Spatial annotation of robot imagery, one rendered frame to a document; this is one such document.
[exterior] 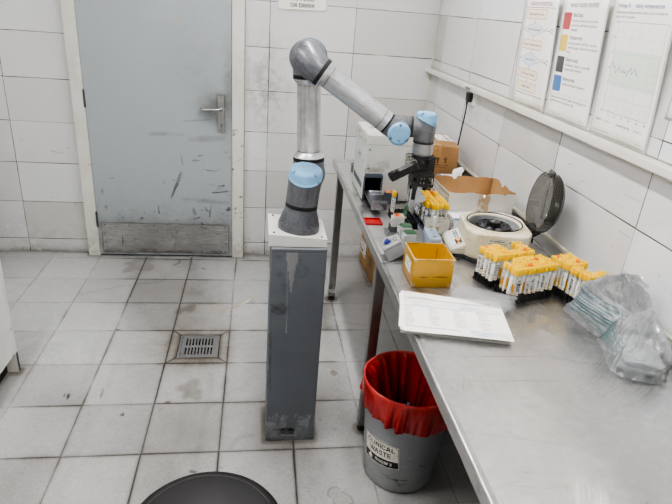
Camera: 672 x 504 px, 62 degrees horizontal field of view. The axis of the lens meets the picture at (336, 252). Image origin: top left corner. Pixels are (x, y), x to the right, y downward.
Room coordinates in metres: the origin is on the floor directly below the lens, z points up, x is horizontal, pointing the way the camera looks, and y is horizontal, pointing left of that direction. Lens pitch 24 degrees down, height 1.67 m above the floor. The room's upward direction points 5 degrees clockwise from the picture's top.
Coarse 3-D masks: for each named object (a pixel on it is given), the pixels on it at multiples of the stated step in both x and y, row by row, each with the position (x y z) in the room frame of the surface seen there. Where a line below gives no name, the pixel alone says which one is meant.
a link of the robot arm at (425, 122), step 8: (424, 112) 2.00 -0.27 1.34; (432, 112) 2.02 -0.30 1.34; (416, 120) 1.99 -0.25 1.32; (424, 120) 1.98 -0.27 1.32; (432, 120) 1.98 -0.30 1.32; (416, 128) 1.98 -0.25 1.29; (424, 128) 1.98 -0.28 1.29; (432, 128) 1.99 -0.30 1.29; (416, 136) 1.99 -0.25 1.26; (424, 136) 1.98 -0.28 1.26; (432, 136) 1.99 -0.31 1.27; (424, 144) 1.98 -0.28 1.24; (432, 144) 2.00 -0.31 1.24
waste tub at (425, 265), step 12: (408, 252) 1.64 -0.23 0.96; (420, 252) 1.69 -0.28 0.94; (432, 252) 1.70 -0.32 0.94; (444, 252) 1.68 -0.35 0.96; (408, 264) 1.62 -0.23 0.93; (420, 264) 1.56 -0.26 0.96; (432, 264) 1.57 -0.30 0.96; (444, 264) 1.57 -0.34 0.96; (408, 276) 1.60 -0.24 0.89; (420, 276) 1.56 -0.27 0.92; (432, 276) 1.57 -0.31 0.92; (444, 276) 1.57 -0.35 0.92
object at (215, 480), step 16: (176, 480) 0.94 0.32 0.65; (192, 480) 0.94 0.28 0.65; (208, 480) 0.95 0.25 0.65; (224, 480) 0.95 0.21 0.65; (240, 480) 0.95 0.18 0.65; (160, 496) 0.89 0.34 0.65; (176, 496) 0.89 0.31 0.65; (192, 496) 0.90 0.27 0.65; (208, 496) 0.90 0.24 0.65; (224, 496) 0.91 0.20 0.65; (240, 496) 0.91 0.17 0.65; (256, 496) 0.91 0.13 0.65; (272, 496) 0.92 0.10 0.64
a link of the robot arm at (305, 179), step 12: (300, 168) 1.88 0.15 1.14; (312, 168) 1.90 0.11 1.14; (288, 180) 1.88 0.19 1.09; (300, 180) 1.84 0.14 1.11; (312, 180) 1.85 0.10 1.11; (288, 192) 1.86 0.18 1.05; (300, 192) 1.84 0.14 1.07; (312, 192) 1.85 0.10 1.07; (300, 204) 1.84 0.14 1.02; (312, 204) 1.85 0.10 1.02
